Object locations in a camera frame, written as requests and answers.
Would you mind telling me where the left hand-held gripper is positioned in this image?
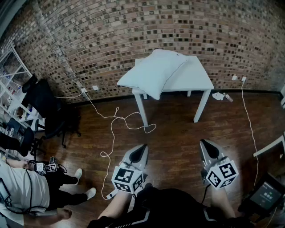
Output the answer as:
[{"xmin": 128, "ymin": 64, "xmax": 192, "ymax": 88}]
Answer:
[{"xmin": 111, "ymin": 144, "xmax": 150, "ymax": 194}]

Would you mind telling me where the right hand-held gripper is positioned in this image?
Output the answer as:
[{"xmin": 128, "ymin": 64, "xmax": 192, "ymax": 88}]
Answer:
[{"xmin": 199, "ymin": 139, "xmax": 240, "ymax": 190}]

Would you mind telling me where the white pillow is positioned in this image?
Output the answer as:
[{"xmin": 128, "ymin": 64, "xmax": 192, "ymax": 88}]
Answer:
[{"xmin": 117, "ymin": 49, "xmax": 189, "ymax": 101}]

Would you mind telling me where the person's right forearm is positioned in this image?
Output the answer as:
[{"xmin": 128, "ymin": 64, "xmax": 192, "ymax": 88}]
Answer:
[{"xmin": 208, "ymin": 184, "xmax": 236, "ymax": 220}]

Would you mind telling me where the person's left forearm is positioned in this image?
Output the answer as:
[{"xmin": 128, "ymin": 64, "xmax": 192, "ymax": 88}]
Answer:
[{"xmin": 97, "ymin": 189, "xmax": 140, "ymax": 223}]

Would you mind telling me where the white desk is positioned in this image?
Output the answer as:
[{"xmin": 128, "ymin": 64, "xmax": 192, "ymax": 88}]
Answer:
[{"xmin": 253, "ymin": 134, "xmax": 285, "ymax": 157}]

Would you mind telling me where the person's black clothing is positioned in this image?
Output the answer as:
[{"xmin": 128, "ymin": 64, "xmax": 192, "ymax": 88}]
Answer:
[{"xmin": 86, "ymin": 183, "xmax": 259, "ymax": 228}]

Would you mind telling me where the black tablet screen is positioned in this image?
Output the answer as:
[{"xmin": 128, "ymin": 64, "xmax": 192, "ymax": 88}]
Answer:
[{"xmin": 237, "ymin": 173, "xmax": 284, "ymax": 222}]

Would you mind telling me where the white square table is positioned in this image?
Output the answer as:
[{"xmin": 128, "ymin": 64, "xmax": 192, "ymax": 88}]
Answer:
[{"xmin": 131, "ymin": 55, "xmax": 215, "ymax": 128}]

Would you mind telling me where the black office chair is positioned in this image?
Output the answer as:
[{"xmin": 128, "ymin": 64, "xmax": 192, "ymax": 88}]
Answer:
[
  {"xmin": 21, "ymin": 74, "xmax": 82, "ymax": 149},
  {"xmin": 0, "ymin": 119, "xmax": 46, "ymax": 158}
]

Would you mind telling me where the white metal shelf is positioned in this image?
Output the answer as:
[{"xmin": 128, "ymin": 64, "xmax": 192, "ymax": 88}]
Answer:
[{"xmin": 0, "ymin": 42, "xmax": 40, "ymax": 138}]

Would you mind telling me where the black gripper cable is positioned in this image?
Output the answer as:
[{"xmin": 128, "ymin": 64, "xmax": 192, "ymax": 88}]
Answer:
[{"xmin": 201, "ymin": 184, "xmax": 211, "ymax": 204}]

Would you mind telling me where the white charging cable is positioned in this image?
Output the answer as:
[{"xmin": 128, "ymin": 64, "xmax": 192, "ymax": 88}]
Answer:
[
  {"xmin": 84, "ymin": 90, "xmax": 157, "ymax": 200},
  {"xmin": 54, "ymin": 90, "xmax": 84, "ymax": 99},
  {"xmin": 241, "ymin": 81, "xmax": 260, "ymax": 187}
]

